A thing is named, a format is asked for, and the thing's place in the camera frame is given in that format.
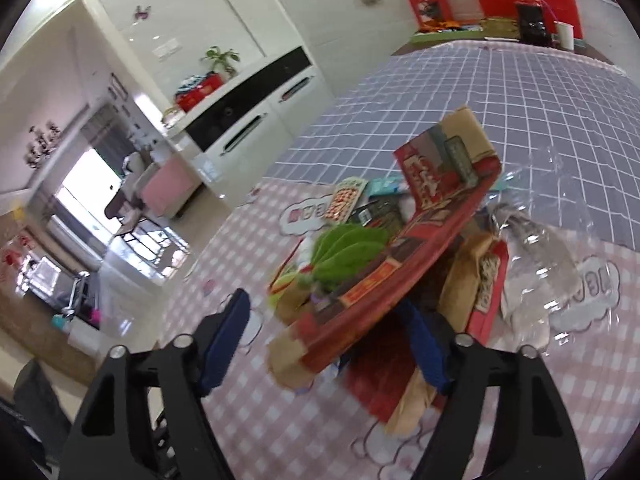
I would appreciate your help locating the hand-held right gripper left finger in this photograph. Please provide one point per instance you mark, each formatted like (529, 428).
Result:
(225, 345)

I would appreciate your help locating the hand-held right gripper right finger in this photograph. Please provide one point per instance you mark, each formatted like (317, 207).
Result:
(427, 355)

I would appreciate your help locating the brown red paper bag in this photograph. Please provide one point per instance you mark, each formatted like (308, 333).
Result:
(465, 280)

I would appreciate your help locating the green leafy vegetable toy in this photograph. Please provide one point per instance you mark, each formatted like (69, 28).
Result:
(345, 255)

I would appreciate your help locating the red carton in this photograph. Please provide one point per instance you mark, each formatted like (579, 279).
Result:
(425, 220)

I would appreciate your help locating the clear plastic bag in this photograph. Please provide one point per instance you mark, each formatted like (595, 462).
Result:
(535, 260)
(560, 180)

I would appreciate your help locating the black foil wrapper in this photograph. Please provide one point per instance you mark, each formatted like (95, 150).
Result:
(377, 210)

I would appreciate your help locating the yellow green snack packet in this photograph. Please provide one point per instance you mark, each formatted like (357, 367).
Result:
(287, 287)

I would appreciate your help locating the pink checked blanket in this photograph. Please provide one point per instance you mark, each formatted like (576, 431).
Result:
(310, 435)

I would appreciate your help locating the pink sofa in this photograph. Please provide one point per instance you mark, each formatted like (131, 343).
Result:
(167, 187)

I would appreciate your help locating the teal long wrapper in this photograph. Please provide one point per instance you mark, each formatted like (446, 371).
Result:
(387, 187)

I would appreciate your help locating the dark chair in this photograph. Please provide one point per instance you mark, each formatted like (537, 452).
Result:
(117, 207)

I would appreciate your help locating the red white snack packet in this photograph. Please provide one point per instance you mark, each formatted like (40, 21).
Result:
(345, 200)

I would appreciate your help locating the grey curtain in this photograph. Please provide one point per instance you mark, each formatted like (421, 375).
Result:
(107, 140)

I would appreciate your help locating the white black cabinet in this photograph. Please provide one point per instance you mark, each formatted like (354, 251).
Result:
(280, 110)

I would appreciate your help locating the red gift box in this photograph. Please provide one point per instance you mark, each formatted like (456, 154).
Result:
(200, 92)

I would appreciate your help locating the grey grid bed sheet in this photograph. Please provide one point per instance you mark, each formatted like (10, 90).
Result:
(450, 80)

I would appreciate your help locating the potted green plant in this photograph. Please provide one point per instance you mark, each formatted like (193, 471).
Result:
(220, 60)

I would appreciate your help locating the flat green box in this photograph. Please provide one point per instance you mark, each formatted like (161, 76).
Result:
(445, 35)

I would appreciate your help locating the gold patterned box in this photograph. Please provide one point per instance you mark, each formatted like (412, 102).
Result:
(500, 29)

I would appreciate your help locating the red picture card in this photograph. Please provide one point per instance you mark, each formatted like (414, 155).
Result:
(430, 7)

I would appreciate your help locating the white cup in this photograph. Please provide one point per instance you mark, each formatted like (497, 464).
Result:
(564, 35)

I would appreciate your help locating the cola bottle red label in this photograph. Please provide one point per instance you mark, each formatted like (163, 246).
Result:
(530, 20)

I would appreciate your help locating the large red box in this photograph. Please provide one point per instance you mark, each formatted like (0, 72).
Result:
(495, 0)

